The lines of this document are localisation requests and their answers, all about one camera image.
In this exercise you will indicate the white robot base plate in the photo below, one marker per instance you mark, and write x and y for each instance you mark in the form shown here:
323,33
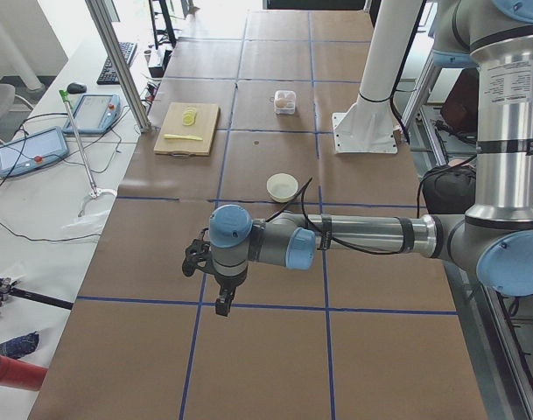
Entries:
368,125

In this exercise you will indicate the blue patterned cloth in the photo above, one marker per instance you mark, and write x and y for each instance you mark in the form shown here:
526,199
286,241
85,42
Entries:
21,346

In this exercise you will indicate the brown egg from bowl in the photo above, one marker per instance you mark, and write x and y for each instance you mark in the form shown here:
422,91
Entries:
280,103

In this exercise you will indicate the person in black jacket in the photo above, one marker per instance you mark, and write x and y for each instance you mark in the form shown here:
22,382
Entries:
450,188

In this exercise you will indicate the teach pendant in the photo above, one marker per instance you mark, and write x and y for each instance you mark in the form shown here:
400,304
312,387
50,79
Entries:
95,113
32,152

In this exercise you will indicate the near teach pendant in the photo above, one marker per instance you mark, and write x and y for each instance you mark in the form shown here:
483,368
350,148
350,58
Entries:
32,152

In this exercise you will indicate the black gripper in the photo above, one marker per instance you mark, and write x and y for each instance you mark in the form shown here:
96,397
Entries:
228,283

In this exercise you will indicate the white paper bowl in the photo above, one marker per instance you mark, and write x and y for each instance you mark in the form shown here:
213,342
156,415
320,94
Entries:
282,187

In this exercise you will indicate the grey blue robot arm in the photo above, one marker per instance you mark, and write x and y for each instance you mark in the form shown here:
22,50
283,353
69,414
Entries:
490,236

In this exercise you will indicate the clear plastic egg box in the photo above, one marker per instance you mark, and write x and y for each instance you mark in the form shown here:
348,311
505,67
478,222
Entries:
291,99

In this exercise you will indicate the black computer mouse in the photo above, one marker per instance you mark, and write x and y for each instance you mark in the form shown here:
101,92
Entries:
76,88

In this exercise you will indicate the green tipped reacher stick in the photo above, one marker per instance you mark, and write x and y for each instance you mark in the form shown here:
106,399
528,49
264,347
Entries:
95,191

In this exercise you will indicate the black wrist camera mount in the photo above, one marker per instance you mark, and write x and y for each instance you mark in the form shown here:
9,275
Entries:
198,256

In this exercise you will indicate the wooden cutting board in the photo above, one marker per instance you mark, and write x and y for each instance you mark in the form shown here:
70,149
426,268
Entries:
204,126

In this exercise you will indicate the aluminium frame post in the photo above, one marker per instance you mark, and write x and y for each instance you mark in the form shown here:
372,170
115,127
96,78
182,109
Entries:
103,24

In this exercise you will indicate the red cylinder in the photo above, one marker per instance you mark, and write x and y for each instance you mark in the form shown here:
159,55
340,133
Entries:
21,375

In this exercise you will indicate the yellow plastic knife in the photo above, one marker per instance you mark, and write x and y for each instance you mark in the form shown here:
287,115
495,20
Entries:
171,137

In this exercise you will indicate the black tripod rod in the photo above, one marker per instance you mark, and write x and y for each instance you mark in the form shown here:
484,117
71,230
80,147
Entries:
8,289

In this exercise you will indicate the far teach pendant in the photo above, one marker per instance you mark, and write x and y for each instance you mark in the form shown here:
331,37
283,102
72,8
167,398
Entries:
95,113

